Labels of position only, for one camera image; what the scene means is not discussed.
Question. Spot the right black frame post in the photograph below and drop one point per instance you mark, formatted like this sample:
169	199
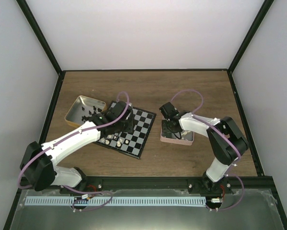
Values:
265	7

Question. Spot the black chess pieces pile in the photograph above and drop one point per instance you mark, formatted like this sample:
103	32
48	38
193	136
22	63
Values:
89	111

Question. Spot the left black frame post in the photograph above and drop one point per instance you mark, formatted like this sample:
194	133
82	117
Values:
39	34

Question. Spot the black and silver chessboard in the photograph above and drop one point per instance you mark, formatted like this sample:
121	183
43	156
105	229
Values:
143	121

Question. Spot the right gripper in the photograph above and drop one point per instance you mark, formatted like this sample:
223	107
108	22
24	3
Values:
165	129

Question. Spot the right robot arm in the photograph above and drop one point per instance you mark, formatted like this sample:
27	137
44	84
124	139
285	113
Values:
227	141

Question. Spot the blue slotted cable duct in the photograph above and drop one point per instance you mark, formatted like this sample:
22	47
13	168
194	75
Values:
116	201

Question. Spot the yellow tin tray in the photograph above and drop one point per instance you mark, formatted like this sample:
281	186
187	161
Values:
73	116

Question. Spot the pink tin tray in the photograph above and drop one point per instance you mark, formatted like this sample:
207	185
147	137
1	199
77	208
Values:
185	140

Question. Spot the black frame post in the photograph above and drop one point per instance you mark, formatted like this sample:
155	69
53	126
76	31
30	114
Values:
39	34
265	7

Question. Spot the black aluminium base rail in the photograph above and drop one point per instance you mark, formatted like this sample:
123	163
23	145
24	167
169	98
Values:
193	185

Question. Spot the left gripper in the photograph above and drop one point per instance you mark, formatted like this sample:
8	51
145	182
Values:
130	127

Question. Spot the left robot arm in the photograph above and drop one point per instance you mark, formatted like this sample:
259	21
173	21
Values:
40	161

